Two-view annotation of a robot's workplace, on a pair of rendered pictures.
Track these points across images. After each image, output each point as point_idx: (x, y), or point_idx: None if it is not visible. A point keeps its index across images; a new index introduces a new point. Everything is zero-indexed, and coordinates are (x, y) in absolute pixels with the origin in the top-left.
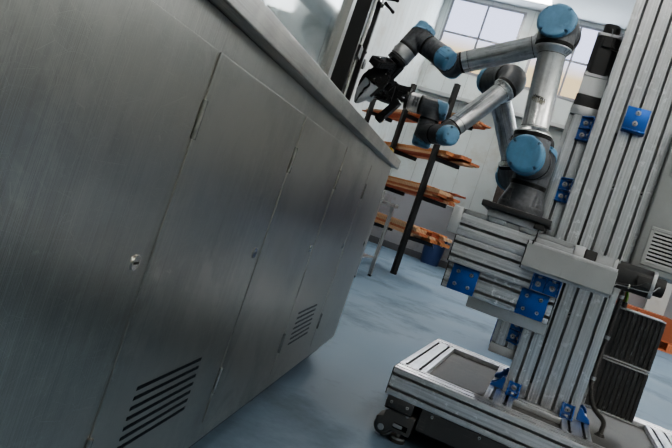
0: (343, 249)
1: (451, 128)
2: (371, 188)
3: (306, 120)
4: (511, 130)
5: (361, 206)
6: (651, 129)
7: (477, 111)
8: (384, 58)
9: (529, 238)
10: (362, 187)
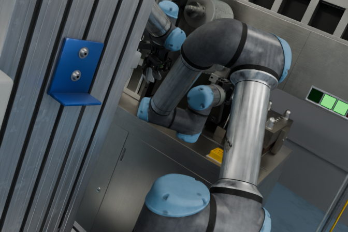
0: (105, 199)
1: (142, 99)
2: (156, 170)
3: None
4: (228, 128)
5: (132, 174)
6: None
7: (162, 81)
8: (150, 41)
9: None
10: (115, 146)
